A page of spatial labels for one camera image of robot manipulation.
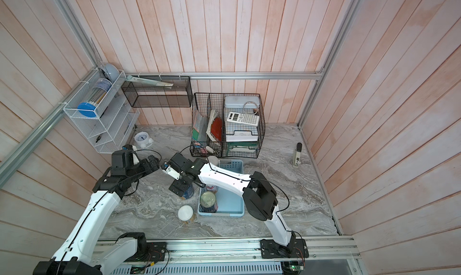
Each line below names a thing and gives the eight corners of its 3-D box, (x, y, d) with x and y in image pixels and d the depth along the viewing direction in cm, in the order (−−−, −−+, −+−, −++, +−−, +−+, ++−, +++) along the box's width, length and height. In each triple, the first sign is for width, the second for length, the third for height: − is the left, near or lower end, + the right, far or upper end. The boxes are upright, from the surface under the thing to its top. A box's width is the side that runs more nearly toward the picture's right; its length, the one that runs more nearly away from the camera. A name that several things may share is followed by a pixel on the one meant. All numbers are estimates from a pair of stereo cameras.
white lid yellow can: (180, 223, 83) (176, 218, 77) (182, 210, 87) (178, 205, 81) (193, 223, 83) (191, 218, 77) (195, 210, 87) (192, 205, 81)
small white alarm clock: (133, 139, 116) (131, 135, 113) (145, 132, 119) (143, 129, 117) (142, 150, 110) (140, 146, 107) (155, 142, 114) (153, 139, 111)
